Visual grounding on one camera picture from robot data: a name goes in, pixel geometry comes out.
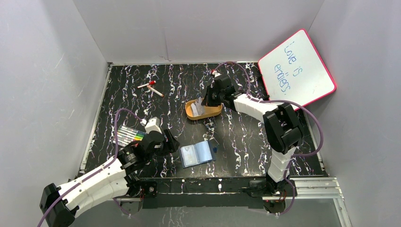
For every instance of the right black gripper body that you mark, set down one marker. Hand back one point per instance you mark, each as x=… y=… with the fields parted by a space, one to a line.
x=219 y=96

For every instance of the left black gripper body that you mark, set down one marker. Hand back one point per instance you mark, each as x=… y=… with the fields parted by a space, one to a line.
x=167 y=141

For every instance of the orange oval tray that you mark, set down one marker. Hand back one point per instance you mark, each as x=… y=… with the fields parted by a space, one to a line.
x=209 y=111

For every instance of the grey credit card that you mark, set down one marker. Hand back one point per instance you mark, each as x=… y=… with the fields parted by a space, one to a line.
x=199 y=102
x=197 y=110

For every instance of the navy blue card holder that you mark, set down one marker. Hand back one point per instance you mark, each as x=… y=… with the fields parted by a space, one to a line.
x=197 y=154

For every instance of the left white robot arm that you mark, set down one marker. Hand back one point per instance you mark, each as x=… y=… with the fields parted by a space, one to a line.
x=62 y=204

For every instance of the colourful marker pen set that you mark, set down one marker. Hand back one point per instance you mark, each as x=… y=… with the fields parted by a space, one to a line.
x=126 y=135

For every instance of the white marker pen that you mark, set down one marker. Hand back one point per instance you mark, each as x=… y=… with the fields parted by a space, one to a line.
x=155 y=91

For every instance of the red capped marker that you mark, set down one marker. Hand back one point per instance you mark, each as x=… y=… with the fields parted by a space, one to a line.
x=147 y=84

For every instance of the pink framed whiteboard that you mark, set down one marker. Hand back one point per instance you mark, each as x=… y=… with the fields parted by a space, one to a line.
x=295 y=71

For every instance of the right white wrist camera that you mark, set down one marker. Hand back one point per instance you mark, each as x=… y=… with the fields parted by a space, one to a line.
x=215 y=73

